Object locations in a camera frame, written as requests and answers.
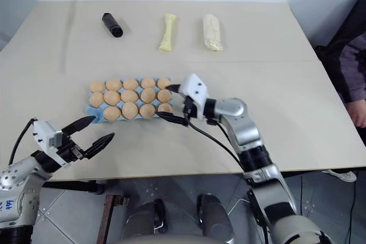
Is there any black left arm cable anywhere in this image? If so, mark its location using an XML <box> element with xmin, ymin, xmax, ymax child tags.
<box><xmin>8</xmin><ymin>117</ymin><xmax>38</xmax><ymax>165</ymax></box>

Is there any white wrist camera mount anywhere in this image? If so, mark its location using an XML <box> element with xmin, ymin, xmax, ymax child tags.
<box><xmin>31</xmin><ymin>119</ymin><xmax>72</xmax><ymax>167</ymax></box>
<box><xmin>177</xmin><ymin>73</ymin><xmax>211</xmax><ymax>121</ymax></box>

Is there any rusty metal bar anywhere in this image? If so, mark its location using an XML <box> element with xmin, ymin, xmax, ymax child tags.
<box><xmin>96</xmin><ymin>194</ymin><xmax>130</xmax><ymax>244</ymax></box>

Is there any blue egg tray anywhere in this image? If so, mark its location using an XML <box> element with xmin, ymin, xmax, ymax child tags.
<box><xmin>85</xmin><ymin>75</ymin><xmax>175</xmax><ymax>123</ymax></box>

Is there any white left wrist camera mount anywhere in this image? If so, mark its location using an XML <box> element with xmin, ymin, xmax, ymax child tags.
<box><xmin>31</xmin><ymin>119</ymin><xmax>72</xmax><ymax>167</ymax></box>

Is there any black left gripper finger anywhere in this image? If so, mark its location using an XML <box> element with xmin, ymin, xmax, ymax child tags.
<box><xmin>61</xmin><ymin>115</ymin><xmax>96</xmax><ymax>136</ymax></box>
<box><xmin>82</xmin><ymin>132</ymin><xmax>116</xmax><ymax>160</ymax></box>

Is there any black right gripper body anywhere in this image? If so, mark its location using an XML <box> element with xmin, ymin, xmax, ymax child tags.
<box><xmin>182</xmin><ymin>97</ymin><xmax>200</xmax><ymax>121</ymax></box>

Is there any bystander bare hand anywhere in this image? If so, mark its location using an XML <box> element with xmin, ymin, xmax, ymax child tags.
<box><xmin>347</xmin><ymin>99</ymin><xmax>366</xmax><ymax>129</ymax></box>

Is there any person in dark jacket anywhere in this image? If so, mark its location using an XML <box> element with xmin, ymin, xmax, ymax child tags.
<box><xmin>315</xmin><ymin>0</ymin><xmax>366</xmax><ymax>104</ymax></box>

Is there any black cylindrical bottle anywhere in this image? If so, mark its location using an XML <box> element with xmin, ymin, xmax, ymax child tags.
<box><xmin>101</xmin><ymin>12</ymin><xmax>124</xmax><ymax>39</ymax></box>

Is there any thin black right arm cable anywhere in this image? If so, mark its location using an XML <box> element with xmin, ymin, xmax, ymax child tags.
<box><xmin>207</xmin><ymin>118</ymin><xmax>244</xmax><ymax>161</ymax></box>

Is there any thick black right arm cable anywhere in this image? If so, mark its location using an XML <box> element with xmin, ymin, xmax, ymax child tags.
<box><xmin>185</xmin><ymin>122</ymin><xmax>248</xmax><ymax>172</ymax></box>

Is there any wide pale plastic food pack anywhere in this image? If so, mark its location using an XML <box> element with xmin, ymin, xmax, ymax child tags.
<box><xmin>202</xmin><ymin>13</ymin><xmax>225</xmax><ymax>53</ymax></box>

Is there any black table frame bar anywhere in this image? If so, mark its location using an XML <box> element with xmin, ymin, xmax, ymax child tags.
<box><xmin>42</xmin><ymin>179</ymin><xmax>105</xmax><ymax>195</ymax></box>

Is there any dark rounded robot foot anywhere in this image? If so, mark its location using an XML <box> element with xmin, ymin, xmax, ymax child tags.
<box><xmin>197</xmin><ymin>194</ymin><xmax>234</xmax><ymax>239</ymax></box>
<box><xmin>125</xmin><ymin>198</ymin><xmax>168</xmax><ymax>238</ymax></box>

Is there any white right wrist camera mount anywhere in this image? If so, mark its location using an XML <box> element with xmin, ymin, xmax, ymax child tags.
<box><xmin>177</xmin><ymin>73</ymin><xmax>211</xmax><ymax>121</ymax></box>

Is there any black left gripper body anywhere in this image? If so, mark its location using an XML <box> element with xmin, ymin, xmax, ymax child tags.
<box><xmin>57</xmin><ymin>128</ymin><xmax>89</xmax><ymax>165</ymax></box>

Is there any white shoe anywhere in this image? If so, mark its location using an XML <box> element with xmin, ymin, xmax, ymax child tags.
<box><xmin>321</xmin><ymin>169</ymin><xmax>358</xmax><ymax>183</ymax></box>

